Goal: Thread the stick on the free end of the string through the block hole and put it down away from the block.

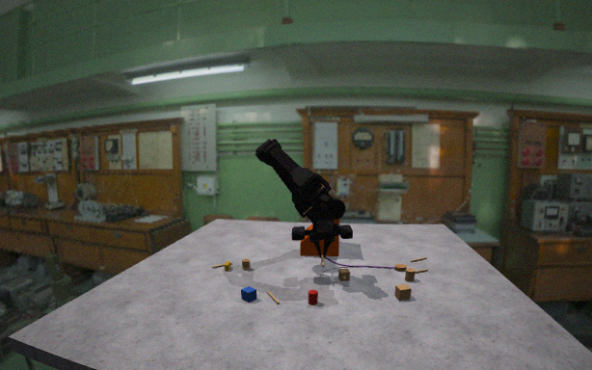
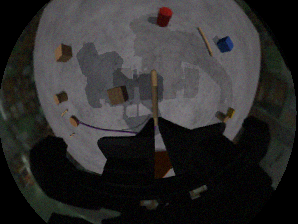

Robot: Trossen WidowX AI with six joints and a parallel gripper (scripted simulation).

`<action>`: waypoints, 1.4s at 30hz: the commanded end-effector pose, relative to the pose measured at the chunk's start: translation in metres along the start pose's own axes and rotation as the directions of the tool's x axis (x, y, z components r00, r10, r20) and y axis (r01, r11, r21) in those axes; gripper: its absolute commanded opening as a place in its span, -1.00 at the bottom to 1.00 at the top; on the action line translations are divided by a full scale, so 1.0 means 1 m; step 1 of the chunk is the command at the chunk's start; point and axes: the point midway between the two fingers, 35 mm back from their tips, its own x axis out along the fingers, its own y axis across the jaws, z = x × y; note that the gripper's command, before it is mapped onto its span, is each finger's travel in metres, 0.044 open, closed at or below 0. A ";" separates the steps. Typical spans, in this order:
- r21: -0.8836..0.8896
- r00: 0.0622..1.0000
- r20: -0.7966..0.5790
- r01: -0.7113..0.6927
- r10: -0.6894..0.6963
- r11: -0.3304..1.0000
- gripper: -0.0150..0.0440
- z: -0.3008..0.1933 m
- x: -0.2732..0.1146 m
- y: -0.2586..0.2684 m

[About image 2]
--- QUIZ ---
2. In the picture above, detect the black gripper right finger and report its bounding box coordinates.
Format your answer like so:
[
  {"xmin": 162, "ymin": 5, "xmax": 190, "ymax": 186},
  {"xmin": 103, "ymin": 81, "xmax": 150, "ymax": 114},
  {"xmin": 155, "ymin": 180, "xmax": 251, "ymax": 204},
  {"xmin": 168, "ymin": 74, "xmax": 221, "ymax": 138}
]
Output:
[{"xmin": 158, "ymin": 117, "xmax": 226, "ymax": 175}]

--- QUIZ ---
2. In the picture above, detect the round wooden button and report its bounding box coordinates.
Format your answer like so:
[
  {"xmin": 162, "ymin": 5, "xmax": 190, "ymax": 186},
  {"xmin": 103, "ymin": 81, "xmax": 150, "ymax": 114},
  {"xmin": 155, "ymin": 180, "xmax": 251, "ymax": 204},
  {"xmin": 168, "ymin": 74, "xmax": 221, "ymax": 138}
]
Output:
[{"xmin": 71, "ymin": 116, "xmax": 80, "ymax": 128}]

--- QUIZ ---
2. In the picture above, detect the purple string with wooden stick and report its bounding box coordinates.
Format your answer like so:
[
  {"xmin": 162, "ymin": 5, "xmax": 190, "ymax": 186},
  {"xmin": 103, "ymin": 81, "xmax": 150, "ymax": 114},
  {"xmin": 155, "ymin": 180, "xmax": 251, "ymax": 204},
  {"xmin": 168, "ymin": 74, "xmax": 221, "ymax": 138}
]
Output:
[{"xmin": 84, "ymin": 69, "xmax": 158, "ymax": 133}]

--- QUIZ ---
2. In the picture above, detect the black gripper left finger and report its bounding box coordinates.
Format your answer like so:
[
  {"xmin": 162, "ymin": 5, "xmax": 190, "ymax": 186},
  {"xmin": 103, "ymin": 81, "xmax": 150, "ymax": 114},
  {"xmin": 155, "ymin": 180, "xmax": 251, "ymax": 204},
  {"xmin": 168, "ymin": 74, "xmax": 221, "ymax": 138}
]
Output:
[{"xmin": 97, "ymin": 117, "xmax": 156, "ymax": 176}]

